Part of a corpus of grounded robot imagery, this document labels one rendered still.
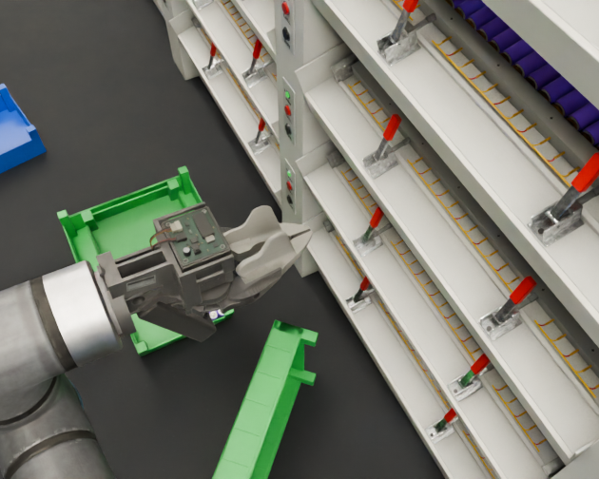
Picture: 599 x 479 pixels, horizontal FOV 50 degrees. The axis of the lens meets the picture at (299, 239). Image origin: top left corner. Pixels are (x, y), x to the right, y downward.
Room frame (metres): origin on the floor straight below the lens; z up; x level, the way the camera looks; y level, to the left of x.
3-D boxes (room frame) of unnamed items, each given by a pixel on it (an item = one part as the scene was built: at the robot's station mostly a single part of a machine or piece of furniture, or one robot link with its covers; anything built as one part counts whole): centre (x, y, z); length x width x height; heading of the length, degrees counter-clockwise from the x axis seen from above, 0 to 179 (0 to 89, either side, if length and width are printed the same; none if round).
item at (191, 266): (0.32, 0.12, 0.68); 0.12 x 0.08 x 0.09; 117
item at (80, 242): (0.82, 0.35, 0.04); 0.30 x 0.20 x 0.08; 117
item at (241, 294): (0.33, 0.06, 0.66); 0.09 x 0.05 x 0.02; 117
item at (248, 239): (0.38, 0.04, 0.68); 0.09 x 0.03 x 0.06; 117
